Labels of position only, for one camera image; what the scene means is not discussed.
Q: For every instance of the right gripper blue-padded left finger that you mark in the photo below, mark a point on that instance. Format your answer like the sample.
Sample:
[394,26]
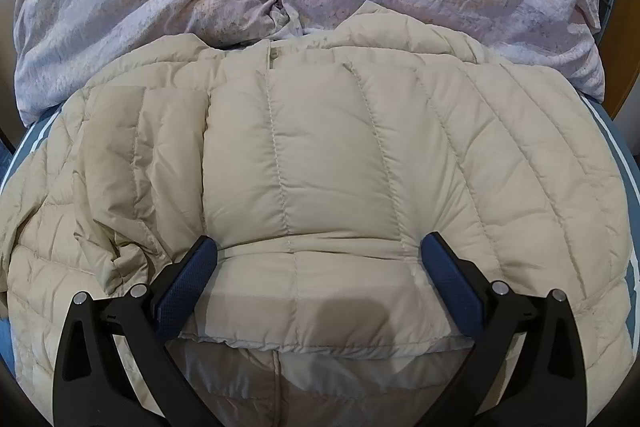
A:
[113,368]

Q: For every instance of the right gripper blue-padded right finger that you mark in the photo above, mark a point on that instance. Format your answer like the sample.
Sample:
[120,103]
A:
[526,366]

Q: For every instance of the beige quilted puffer jacket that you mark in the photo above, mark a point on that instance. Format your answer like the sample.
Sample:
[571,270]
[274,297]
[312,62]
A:
[317,165]

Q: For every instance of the blue white striped bed sheet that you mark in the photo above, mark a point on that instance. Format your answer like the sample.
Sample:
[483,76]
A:
[629,172]

